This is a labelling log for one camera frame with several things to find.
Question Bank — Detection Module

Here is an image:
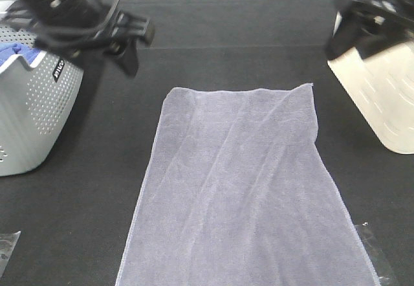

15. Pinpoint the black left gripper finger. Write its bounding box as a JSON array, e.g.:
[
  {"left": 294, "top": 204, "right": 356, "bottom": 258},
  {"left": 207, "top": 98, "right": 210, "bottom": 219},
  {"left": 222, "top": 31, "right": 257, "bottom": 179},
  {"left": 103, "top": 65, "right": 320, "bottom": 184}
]
[{"left": 113, "top": 39, "right": 139, "bottom": 78}]

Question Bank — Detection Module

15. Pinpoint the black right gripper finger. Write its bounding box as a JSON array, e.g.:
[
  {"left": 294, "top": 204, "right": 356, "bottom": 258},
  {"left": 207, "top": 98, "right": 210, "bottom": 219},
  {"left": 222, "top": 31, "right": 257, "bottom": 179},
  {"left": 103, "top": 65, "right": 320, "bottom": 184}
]
[{"left": 325, "top": 17, "right": 413, "bottom": 61}]

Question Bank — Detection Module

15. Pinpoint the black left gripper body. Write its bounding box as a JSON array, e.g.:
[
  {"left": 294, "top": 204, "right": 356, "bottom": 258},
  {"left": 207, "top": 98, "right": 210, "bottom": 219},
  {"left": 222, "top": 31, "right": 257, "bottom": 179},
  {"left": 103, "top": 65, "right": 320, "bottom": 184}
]
[{"left": 82, "top": 10, "right": 155, "bottom": 57}]

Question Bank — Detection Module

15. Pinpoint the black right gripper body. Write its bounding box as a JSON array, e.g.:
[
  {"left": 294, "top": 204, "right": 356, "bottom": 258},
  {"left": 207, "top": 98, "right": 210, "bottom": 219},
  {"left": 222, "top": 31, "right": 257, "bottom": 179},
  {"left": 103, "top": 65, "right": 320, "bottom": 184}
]
[{"left": 332, "top": 0, "right": 413, "bottom": 40}]

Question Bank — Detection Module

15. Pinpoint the grey towel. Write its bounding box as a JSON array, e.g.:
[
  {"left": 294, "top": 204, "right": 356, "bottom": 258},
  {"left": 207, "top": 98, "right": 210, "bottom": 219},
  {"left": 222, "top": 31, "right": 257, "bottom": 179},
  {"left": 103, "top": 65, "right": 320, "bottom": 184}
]
[{"left": 116, "top": 83, "right": 379, "bottom": 285}]

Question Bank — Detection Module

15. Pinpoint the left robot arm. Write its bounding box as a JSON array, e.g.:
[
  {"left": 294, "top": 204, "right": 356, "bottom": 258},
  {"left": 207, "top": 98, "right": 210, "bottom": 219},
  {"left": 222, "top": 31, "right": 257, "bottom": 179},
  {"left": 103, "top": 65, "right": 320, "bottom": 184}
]
[{"left": 1, "top": 0, "right": 155, "bottom": 78}]

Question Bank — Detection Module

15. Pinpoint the blue towel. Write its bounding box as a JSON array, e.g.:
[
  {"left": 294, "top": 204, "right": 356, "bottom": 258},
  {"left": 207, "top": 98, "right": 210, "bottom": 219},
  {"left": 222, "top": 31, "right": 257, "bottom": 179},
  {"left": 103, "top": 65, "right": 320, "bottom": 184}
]
[{"left": 0, "top": 42, "right": 41, "bottom": 65}]

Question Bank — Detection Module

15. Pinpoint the cream plastic storage bin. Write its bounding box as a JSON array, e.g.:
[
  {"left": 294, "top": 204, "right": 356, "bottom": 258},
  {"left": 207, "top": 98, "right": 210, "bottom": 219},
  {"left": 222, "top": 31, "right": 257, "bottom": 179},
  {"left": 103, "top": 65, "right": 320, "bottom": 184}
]
[{"left": 327, "top": 0, "right": 414, "bottom": 155}]

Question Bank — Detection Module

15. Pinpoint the grey perforated laundry basket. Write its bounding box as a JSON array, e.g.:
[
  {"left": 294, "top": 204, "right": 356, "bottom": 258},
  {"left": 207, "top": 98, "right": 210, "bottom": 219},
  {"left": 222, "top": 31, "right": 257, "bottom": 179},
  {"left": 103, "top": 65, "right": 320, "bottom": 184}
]
[{"left": 0, "top": 1, "right": 85, "bottom": 177}]

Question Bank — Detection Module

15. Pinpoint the black table mat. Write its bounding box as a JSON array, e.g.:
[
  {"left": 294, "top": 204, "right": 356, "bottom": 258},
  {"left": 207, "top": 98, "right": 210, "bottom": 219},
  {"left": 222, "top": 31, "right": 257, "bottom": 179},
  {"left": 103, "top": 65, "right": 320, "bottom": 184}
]
[{"left": 1, "top": 0, "right": 413, "bottom": 285}]

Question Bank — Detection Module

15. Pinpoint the left clear tape strip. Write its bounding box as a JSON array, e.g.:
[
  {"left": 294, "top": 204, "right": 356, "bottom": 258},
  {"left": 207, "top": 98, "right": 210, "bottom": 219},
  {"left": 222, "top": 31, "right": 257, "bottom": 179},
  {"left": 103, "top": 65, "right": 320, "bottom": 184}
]
[{"left": 0, "top": 231, "right": 21, "bottom": 277}]

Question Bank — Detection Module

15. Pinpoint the clear tape strip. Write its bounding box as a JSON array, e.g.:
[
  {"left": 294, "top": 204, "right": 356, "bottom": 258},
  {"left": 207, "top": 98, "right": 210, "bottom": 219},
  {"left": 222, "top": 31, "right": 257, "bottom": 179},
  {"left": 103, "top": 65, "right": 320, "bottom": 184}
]
[
  {"left": 0, "top": 231, "right": 21, "bottom": 277},
  {"left": 354, "top": 222, "right": 399, "bottom": 286}
]

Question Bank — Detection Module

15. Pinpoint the right clear tape strip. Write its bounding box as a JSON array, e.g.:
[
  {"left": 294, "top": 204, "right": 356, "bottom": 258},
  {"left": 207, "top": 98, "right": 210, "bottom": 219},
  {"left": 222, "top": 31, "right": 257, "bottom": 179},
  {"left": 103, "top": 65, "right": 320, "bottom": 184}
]
[{"left": 354, "top": 222, "right": 399, "bottom": 286}]

